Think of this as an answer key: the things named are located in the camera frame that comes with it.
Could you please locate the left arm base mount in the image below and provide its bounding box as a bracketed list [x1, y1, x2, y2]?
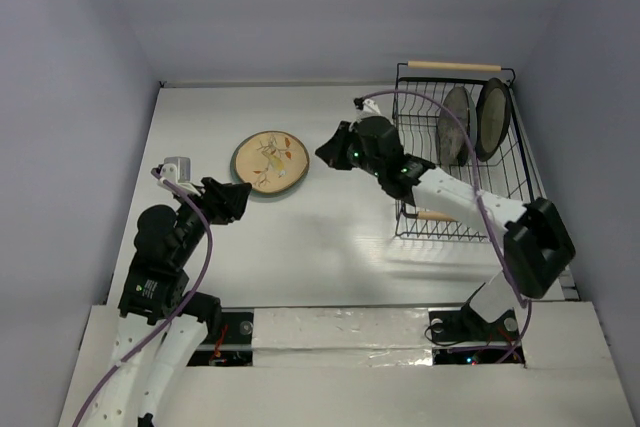
[209, 309, 254, 346]

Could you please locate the beige floral plate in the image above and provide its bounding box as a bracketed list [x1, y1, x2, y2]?
[234, 130, 310, 194]

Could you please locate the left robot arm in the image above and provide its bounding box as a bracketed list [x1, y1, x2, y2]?
[73, 168, 251, 426]

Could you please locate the black wire dish rack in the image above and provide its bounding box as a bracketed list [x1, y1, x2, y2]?
[392, 62, 543, 243]

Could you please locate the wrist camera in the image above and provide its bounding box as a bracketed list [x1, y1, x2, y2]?
[353, 97, 382, 122]
[151, 156, 196, 192]

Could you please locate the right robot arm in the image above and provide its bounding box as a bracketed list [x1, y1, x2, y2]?
[315, 116, 576, 339]

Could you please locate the grey patterned plate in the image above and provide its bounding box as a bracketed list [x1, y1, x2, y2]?
[436, 86, 477, 167]

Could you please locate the dark rimmed plate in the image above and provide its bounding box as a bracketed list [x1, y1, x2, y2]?
[475, 78, 513, 162]

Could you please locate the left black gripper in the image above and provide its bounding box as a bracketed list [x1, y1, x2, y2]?
[173, 175, 250, 264]

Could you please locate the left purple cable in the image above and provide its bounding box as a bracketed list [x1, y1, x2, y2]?
[67, 169, 217, 427]

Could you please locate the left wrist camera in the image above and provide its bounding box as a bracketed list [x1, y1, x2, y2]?
[151, 156, 196, 192]

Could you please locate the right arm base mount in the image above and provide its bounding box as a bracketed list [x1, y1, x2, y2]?
[424, 305, 519, 347]

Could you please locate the teal blue plate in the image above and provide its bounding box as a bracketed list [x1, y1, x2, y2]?
[229, 136, 311, 204]

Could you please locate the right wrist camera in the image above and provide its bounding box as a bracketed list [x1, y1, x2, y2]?
[353, 97, 382, 122]

